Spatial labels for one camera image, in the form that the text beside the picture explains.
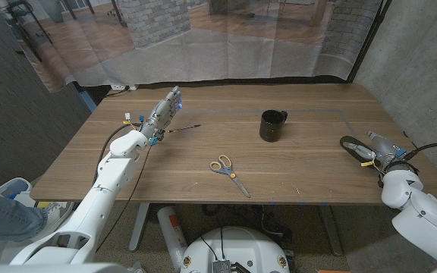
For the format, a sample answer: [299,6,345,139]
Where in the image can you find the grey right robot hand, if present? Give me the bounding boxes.
[345,130,408,172]

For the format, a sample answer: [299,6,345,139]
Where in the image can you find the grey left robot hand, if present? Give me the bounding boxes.
[138,86,184,142]

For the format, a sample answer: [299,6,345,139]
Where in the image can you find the black glasses case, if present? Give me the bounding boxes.
[339,135,376,165]

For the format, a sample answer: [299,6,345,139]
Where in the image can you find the black mug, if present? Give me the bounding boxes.
[259,109,288,143]

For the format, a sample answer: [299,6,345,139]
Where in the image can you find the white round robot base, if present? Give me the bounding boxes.
[180,226,291,273]

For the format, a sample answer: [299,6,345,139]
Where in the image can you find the dark slim pen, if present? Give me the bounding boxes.
[168,124,202,133]

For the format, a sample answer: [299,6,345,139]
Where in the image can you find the printed room backdrop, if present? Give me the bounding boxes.
[0,0,385,94]

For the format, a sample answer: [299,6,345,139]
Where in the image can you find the black backdrop stand pole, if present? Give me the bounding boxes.
[347,0,393,83]

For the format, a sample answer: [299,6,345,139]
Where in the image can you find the white roll with orange label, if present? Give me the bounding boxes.
[156,206,188,272]

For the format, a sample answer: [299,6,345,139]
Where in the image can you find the dark grey partition panel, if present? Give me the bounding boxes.
[0,0,93,190]

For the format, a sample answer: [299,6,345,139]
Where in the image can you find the white sneaker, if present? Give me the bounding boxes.
[36,202,75,238]

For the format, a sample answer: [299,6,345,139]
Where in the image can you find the white and blue step stool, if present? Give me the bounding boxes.
[0,177,33,208]

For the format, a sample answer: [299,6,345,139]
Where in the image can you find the person's leg in jeans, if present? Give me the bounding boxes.
[0,178,49,259]

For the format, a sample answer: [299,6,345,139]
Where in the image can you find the white robot torso edge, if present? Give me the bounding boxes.
[0,262,130,273]

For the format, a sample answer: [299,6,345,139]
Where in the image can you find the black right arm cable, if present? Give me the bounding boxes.
[402,140,437,162]

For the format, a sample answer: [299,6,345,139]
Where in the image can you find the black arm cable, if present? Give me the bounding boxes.
[402,140,437,162]
[92,121,143,187]

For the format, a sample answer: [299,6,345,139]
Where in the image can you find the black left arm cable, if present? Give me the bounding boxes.
[92,121,143,187]

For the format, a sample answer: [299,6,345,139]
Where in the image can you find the scissors with yellow grey handles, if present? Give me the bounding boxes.
[209,154,251,199]

